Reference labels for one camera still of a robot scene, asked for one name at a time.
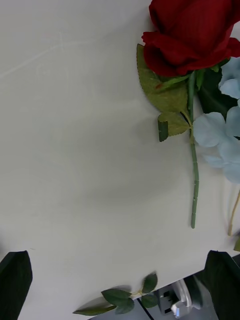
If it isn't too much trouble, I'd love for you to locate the dark green leaf twig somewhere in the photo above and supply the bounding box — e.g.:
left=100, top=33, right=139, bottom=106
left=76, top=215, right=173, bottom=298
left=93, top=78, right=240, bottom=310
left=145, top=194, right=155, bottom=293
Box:
left=72, top=271, right=160, bottom=316

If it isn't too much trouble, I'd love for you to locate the red rose with green stem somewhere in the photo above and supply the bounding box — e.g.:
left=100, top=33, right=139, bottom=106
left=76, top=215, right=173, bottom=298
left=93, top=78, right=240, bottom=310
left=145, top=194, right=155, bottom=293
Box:
left=141, top=0, right=240, bottom=230

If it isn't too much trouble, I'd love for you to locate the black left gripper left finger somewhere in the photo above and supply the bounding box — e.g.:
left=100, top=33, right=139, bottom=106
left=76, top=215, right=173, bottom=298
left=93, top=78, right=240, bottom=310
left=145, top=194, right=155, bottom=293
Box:
left=0, top=250, right=34, bottom=320

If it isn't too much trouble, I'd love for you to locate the pale grey robot torso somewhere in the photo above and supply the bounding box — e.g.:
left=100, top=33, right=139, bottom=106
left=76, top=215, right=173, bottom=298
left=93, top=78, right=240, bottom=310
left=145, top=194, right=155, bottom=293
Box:
left=159, top=274, right=208, bottom=320

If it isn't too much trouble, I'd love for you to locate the olive green leaf twig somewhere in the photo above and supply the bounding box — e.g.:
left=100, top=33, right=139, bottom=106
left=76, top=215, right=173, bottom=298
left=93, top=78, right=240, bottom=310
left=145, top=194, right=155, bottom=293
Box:
left=136, top=43, right=193, bottom=143

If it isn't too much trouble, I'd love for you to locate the pale blue flower with stem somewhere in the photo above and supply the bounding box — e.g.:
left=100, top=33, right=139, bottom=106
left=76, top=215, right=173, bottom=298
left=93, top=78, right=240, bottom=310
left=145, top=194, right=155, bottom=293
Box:
left=192, top=56, right=240, bottom=237

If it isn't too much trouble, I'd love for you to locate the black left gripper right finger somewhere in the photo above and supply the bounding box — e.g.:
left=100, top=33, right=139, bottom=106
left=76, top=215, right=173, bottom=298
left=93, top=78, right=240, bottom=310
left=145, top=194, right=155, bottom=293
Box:
left=204, top=249, right=240, bottom=320

